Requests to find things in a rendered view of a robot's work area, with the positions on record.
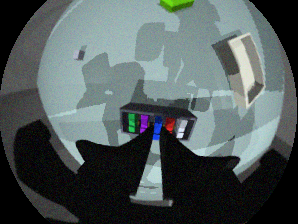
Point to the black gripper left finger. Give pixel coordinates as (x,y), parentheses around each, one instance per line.
(128,161)

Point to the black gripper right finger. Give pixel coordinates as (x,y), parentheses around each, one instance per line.
(180,166)

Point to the small green block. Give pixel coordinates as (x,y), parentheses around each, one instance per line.
(174,5)

